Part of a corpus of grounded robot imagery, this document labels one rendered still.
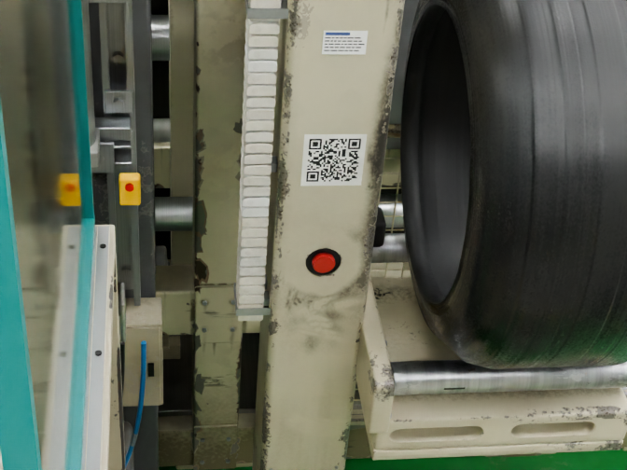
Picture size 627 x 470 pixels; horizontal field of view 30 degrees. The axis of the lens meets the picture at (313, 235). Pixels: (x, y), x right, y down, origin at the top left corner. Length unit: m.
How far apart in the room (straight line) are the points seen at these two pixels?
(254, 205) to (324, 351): 0.27
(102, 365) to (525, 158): 0.51
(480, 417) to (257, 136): 0.50
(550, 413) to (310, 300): 0.37
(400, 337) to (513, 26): 0.63
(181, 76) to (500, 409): 0.93
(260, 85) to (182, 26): 0.84
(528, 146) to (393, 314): 0.61
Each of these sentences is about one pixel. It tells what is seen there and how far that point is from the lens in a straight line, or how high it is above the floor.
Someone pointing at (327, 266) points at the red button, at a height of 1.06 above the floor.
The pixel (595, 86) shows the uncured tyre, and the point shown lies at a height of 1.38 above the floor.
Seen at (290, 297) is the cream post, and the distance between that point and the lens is 1.54.
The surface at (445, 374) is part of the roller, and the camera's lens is 1.59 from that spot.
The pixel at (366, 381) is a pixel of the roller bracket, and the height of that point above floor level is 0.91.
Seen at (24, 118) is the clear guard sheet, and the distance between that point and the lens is 0.66.
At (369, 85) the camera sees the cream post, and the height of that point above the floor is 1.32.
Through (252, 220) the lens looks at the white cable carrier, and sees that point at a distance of 1.47.
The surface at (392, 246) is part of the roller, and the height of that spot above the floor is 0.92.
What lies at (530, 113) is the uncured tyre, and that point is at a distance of 1.29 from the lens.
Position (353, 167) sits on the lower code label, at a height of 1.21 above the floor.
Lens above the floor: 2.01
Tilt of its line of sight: 38 degrees down
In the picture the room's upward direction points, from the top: 5 degrees clockwise
